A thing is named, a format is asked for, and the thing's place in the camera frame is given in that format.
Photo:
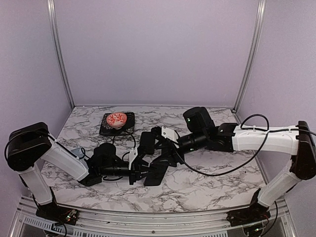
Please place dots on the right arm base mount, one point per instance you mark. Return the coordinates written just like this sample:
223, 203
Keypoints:
246, 216

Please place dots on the aluminium front rail base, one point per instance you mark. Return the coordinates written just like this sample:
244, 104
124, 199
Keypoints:
105, 223

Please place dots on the black smartphone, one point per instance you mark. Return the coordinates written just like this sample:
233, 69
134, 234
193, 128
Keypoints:
155, 175

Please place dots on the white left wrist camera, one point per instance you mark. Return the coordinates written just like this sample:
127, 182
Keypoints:
133, 153

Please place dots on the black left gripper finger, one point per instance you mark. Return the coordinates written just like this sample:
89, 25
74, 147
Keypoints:
141, 173
140, 158

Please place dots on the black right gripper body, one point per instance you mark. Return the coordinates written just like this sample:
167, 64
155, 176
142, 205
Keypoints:
199, 140

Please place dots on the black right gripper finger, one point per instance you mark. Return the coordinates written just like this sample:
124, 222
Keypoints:
160, 141
167, 158

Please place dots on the red white patterned bowl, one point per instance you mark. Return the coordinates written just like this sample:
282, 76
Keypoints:
116, 120

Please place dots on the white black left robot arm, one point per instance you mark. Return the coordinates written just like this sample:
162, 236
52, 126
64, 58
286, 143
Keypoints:
28, 145

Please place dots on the left aluminium frame post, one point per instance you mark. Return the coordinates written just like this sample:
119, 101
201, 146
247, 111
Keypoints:
58, 51

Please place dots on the black phone case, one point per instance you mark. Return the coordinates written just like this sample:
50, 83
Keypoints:
147, 143

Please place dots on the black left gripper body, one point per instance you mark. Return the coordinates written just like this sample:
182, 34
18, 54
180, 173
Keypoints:
110, 171

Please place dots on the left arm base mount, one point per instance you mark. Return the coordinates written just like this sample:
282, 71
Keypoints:
61, 214

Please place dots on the aluminium frame post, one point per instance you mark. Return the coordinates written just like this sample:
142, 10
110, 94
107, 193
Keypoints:
58, 51
252, 53

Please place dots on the right aluminium frame post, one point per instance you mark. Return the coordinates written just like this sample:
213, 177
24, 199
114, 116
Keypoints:
252, 53

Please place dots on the black square plate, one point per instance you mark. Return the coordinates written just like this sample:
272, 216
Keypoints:
106, 130

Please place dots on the lavender phone case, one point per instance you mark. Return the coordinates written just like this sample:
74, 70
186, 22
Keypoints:
79, 152

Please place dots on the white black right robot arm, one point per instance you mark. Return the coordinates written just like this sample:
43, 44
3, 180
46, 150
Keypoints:
233, 189

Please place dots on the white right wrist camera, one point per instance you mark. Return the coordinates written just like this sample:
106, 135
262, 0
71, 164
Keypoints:
169, 133

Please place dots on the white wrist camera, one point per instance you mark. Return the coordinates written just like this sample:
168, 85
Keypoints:
169, 133
133, 153

